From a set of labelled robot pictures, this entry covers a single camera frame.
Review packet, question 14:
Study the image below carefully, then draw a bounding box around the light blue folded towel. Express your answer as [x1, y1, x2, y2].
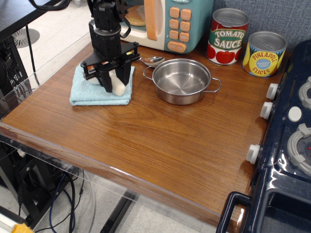
[69, 66, 135, 106]

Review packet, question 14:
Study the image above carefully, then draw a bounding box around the stainless steel pot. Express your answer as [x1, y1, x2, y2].
[143, 58, 222, 105]

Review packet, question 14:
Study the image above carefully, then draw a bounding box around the spoon with green handle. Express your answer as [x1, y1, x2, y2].
[126, 50, 166, 67]

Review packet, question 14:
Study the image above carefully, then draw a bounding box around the tomato sauce can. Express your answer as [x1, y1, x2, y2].
[206, 8, 250, 65]

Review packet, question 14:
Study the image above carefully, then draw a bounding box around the plush mushroom toy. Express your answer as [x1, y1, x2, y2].
[87, 70, 126, 96]

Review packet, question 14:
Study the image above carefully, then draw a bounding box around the black cable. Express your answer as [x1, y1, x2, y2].
[34, 169, 86, 233]

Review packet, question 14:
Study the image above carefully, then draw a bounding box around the clear acrylic barrier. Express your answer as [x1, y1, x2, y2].
[0, 14, 92, 119]

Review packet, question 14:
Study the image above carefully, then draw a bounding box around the toy microwave oven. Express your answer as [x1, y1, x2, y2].
[121, 0, 214, 54]

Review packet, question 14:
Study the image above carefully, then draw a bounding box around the yellow object at corner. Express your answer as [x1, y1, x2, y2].
[11, 223, 34, 233]

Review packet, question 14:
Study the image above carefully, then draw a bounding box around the pineapple slices can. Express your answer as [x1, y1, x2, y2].
[242, 31, 288, 77]

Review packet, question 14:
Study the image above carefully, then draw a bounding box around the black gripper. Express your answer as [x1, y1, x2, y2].
[81, 20, 139, 93]

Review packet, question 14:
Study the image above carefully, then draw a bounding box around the blue cable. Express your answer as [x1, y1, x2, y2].
[49, 172, 76, 233]

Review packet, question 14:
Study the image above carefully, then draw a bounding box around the dark blue toy stove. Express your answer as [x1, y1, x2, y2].
[217, 40, 311, 233]

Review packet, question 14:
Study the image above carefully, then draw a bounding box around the black side desk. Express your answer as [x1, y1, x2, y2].
[0, 0, 45, 42]

